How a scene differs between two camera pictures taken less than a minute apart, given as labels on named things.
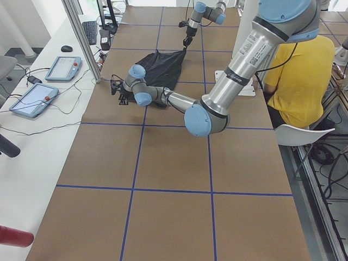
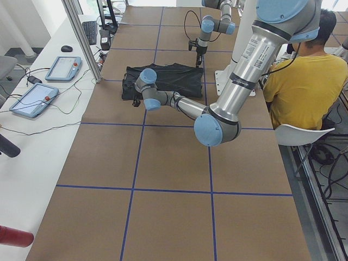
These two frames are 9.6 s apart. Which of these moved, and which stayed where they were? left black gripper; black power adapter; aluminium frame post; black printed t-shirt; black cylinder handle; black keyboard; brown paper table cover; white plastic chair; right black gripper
Moved: right black gripper; left black gripper; black printed t-shirt
Stayed: black keyboard; black power adapter; brown paper table cover; white plastic chair; aluminium frame post; black cylinder handle
